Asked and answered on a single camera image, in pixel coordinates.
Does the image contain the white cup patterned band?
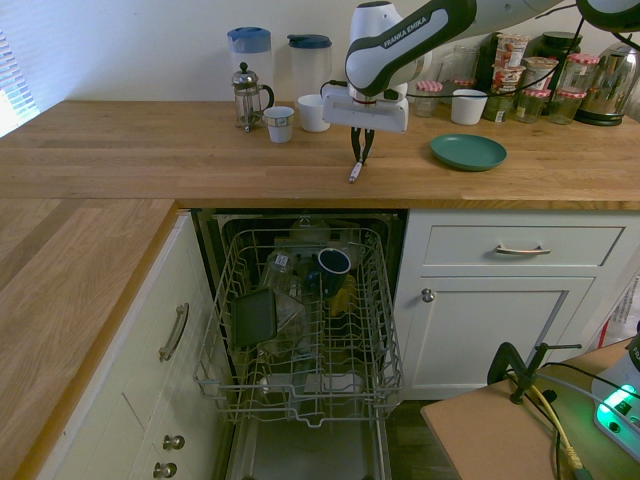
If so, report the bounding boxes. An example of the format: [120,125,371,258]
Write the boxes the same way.
[262,105,295,145]

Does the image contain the white base cabinet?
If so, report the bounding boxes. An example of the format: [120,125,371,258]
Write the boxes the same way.
[37,209,236,480]
[394,208,640,401]

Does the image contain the clear plastic container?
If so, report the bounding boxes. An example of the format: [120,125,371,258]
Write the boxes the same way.
[272,292,311,356]

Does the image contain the white window blind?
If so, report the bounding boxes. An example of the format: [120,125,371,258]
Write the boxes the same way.
[0,27,39,139]

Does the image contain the fibreboard robot mounting board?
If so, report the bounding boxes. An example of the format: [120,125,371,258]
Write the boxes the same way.
[419,339,640,480]

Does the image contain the glass French press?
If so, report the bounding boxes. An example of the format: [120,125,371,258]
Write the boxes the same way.
[230,61,276,134]

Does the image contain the yellow plastic item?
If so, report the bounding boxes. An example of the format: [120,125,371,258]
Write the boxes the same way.
[329,274,359,316]

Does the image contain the grey wire dishwasher rack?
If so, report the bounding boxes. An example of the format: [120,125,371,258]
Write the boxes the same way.
[192,227,405,430]

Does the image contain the wide white cup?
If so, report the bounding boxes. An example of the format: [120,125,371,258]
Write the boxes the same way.
[450,88,489,126]

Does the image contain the tall clear glass jar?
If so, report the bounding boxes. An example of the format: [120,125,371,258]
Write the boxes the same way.
[452,44,481,82]

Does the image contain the black C clamp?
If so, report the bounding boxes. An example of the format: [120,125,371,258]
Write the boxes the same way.
[487,341,584,405]

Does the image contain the grey cable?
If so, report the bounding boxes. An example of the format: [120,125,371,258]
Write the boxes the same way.
[542,374,609,406]

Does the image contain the large white mug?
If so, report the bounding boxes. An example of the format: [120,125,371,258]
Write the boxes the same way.
[297,93,332,134]

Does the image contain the stainless dishwasher door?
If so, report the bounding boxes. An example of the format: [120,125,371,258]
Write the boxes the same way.
[214,417,396,480]

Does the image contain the clear pitcher light blue lid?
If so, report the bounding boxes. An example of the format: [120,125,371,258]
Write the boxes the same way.
[226,26,274,117]

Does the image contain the clear pitcher dark blue lid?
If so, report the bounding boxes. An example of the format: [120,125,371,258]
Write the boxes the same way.
[286,33,334,101]

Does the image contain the yogurt cup foil lid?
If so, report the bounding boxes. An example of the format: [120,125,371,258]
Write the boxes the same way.
[522,56,559,92]

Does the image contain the dark blue mug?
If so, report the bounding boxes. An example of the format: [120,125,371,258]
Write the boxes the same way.
[305,247,353,301]

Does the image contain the large black tub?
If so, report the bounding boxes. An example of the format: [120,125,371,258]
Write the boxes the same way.
[537,30,584,69]

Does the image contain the white bag red print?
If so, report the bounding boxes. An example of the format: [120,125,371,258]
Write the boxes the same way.
[597,272,640,351]

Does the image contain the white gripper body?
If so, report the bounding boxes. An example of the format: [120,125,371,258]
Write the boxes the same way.
[321,88,411,135]

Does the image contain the teal plate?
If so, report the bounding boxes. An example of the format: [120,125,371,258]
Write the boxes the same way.
[430,133,508,173]

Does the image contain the stacked yogurt cups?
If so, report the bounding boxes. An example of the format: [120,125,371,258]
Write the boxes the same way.
[494,32,532,69]

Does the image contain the yellow cable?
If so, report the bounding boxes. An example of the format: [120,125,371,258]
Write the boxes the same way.
[529,382,586,471]

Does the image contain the stainless steel electric kettle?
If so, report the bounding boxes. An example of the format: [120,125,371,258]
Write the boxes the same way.
[573,39,640,127]

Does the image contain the black square container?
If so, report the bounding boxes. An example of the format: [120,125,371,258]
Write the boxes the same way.
[229,287,279,350]

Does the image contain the large glass jar checked lid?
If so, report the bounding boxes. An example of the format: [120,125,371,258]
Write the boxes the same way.
[564,53,602,94]

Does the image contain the metal drawer handle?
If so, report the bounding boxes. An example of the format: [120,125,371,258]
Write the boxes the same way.
[494,243,551,256]

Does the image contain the yogurt cup red brown label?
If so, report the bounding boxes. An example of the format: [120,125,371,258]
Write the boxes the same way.
[491,63,528,97]

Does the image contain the white bowl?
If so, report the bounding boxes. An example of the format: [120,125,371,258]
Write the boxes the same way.
[289,217,332,242]

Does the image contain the metal cabinet bar handle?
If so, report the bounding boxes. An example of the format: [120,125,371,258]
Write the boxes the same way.
[158,302,191,364]

